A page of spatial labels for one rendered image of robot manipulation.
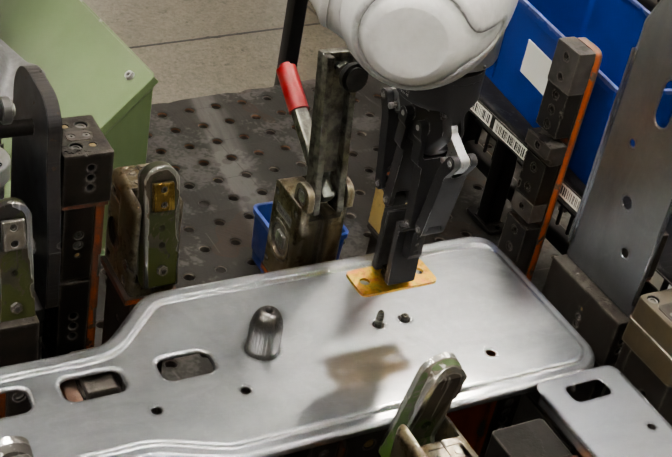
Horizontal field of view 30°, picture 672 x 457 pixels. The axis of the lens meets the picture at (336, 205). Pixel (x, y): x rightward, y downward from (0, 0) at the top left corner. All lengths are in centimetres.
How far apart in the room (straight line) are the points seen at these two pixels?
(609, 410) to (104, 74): 81
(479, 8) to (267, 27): 319
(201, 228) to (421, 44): 106
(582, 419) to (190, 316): 38
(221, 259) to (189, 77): 191
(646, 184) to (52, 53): 85
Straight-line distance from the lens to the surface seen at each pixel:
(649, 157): 129
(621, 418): 122
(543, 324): 130
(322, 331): 121
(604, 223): 135
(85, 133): 123
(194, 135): 204
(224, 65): 374
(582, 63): 139
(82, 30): 175
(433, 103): 106
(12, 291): 119
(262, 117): 212
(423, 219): 111
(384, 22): 80
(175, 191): 122
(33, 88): 118
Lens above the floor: 177
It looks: 34 degrees down
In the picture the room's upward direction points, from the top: 11 degrees clockwise
